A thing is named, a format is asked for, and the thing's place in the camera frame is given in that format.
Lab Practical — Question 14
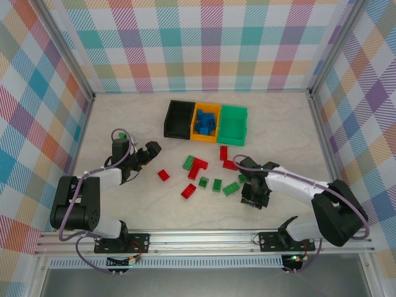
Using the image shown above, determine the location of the black plastic bin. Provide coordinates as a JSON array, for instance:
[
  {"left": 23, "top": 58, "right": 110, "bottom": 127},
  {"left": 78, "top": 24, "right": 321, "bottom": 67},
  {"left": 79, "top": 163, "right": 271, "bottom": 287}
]
[{"left": 163, "top": 99, "right": 196, "bottom": 140}]

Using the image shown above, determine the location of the yellow plastic bin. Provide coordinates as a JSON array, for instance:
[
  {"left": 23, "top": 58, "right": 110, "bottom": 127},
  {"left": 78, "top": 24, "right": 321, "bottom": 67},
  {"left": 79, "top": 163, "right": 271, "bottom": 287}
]
[{"left": 189, "top": 101, "right": 222, "bottom": 144}]

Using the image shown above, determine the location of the small connector board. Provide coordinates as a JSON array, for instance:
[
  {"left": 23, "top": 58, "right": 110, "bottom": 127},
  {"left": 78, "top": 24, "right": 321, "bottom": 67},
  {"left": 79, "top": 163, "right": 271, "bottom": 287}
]
[
  {"left": 106, "top": 256, "right": 142, "bottom": 267},
  {"left": 283, "top": 254, "right": 307, "bottom": 270}
]

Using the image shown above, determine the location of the green plastic bin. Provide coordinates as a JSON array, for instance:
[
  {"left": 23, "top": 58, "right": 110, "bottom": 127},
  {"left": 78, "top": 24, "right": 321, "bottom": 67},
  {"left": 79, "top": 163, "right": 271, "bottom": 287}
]
[{"left": 216, "top": 104, "right": 249, "bottom": 147}]

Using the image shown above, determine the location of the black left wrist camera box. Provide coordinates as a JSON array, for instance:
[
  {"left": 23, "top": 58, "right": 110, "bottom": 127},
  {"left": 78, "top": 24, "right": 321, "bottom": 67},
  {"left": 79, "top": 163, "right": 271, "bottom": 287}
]
[{"left": 111, "top": 138, "right": 131, "bottom": 165}]

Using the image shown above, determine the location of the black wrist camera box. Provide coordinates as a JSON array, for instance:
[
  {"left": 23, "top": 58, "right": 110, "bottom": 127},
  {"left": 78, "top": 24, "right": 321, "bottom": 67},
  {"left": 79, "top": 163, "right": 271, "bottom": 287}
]
[
  {"left": 111, "top": 138, "right": 131, "bottom": 165},
  {"left": 238, "top": 157, "right": 258, "bottom": 177}
]

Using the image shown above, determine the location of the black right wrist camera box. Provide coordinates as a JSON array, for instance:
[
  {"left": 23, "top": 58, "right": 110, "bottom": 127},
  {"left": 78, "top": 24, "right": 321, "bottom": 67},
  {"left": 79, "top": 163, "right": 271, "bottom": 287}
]
[{"left": 238, "top": 157, "right": 258, "bottom": 177}]

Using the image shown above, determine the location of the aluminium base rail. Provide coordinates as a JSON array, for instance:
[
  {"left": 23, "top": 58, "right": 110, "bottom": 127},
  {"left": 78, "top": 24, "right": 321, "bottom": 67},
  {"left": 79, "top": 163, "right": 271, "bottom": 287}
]
[{"left": 33, "top": 230, "right": 376, "bottom": 257}]

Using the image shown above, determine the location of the aluminium side rail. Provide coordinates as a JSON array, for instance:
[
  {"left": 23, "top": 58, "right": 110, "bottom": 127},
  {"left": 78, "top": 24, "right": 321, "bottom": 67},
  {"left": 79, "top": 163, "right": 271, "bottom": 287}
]
[
  {"left": 308, "top": 89, "right": 341, "bottom": 186},
  {"left": 66, "top": 94, "right": 95, "bottom": 177}
]

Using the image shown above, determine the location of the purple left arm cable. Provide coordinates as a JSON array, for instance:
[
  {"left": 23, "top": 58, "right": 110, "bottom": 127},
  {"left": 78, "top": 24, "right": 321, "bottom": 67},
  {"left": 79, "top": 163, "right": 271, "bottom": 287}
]
[{"left": 58, "top": 128, "right": 137, "bottom": 275}]

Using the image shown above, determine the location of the slotted white cable duct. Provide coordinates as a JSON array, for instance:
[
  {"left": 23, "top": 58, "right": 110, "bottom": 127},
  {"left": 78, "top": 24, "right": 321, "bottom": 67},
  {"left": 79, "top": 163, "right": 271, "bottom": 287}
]
[{"left": 49, "top": 258, "right": 284, "bottom": 269}]

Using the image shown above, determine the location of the aluminium frame post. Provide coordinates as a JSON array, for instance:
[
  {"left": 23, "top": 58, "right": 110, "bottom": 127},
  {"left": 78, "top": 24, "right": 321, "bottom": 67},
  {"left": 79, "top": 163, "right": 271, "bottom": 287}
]
[
  {"left": 308, "top": 0, "right": 368, "bottom": 97},
  {"left": 36, "top": 0, "right": 95, "bottom": 101}
]

